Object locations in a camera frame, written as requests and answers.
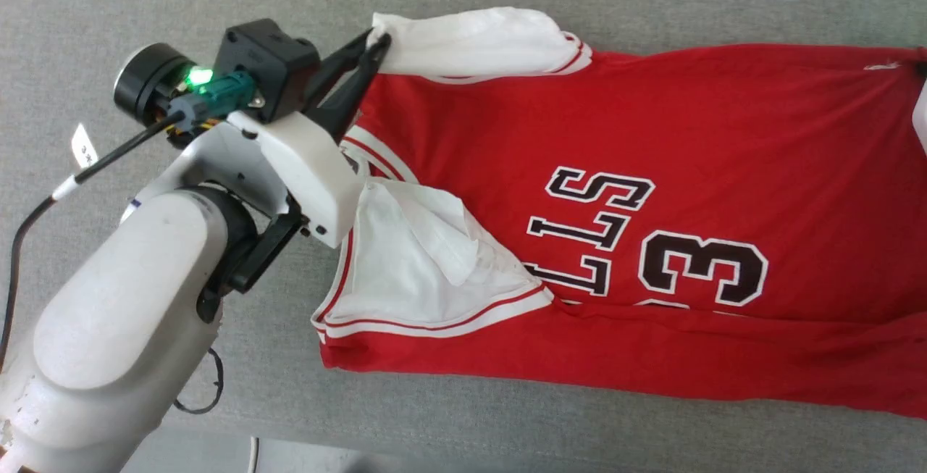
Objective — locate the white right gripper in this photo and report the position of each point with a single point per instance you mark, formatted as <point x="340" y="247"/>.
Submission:
<point x="921" y="118"/>

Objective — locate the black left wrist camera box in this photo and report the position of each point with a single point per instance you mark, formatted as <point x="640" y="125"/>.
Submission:
<point x="268" y="60"/>

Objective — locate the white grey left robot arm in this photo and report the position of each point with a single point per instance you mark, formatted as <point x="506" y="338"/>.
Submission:
<point x="108" y="314"/>

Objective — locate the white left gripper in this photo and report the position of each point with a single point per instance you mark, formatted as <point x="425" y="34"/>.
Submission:
<point x="311" y="169"/>

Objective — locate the red white basketball jersey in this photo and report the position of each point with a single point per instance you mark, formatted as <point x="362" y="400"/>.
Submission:
<point x="652" y="132"/>

